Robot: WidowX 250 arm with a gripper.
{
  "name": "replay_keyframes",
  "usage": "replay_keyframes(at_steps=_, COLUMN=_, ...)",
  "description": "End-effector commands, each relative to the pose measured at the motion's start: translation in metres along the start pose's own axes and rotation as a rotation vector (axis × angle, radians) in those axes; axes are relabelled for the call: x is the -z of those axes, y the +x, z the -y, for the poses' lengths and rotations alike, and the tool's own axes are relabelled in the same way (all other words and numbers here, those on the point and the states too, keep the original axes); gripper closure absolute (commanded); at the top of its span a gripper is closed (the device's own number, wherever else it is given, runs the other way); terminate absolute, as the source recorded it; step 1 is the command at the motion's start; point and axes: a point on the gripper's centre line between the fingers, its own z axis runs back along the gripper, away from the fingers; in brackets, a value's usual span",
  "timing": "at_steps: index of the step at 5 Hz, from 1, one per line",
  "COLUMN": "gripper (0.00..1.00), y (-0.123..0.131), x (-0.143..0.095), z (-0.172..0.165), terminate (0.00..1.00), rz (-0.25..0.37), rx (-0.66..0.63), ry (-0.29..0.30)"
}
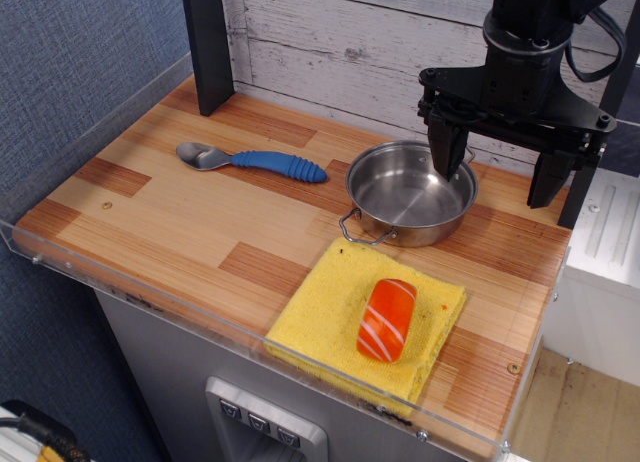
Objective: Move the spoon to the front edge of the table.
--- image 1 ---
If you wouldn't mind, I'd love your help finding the yellow folded cloth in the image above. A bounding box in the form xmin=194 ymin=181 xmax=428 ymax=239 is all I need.
xmin=265 ymin=239 xmax=467 ymax=418

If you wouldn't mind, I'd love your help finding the black frame post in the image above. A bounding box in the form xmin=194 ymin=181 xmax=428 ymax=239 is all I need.
xmin=182 ymin=0 xmax=235 ymax=116
xmin=558 ymin=0 xmax=639 ymax=229

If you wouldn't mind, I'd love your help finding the clear acrylic table guard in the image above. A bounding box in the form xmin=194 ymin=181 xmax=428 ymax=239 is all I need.
xmin=1 ymin=56 xmax=570 ymax=461

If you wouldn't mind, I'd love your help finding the grey control panel with buttons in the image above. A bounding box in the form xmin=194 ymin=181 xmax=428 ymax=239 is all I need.
xmin=205 ymin=376 xmax=329 ymax=461

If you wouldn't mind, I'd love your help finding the black left frame post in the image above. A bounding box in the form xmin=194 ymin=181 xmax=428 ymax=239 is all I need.
xmin=182 ymin=0 xmax=235 ymax=116

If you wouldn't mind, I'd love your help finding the white grooved side block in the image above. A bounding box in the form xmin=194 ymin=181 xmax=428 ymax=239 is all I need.
xmin=567 ymin=169 xmax=639 ymax=289

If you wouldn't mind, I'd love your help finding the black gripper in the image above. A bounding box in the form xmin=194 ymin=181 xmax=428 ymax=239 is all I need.
xmin=418 ymin=31 xmax=599 ymax=209

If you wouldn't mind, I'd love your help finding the yellow black object at corner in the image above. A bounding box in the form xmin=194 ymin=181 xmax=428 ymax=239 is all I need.
xmin=1 ymin=400 xmax=92 ymax=462

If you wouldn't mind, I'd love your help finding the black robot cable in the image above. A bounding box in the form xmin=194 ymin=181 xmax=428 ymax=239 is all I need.
xmin=564 ymin=6 xmax=629 ymax=83

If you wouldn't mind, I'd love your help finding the stainless steel pot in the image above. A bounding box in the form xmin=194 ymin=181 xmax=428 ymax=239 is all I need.
xmin=339 ymin=140 xmax=479 ymax=247

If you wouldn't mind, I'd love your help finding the orange salmon sushi toy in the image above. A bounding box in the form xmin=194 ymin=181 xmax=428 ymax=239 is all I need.
xmin=356 ymin=278 xmax=417 ymax=363

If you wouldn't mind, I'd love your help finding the black right frame post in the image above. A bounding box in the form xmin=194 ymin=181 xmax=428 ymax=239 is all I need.
xmin=558 ymin=0 xmax=639 ymax=229

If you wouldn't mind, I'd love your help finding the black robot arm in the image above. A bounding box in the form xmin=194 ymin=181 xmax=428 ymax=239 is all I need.
xmin=418 ymin=0 xmax=626 ymax=208

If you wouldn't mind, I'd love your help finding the blue handled metal spoon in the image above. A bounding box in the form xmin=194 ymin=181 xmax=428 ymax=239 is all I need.
xmin=176 ymin=142 xmax=329 ymax=183

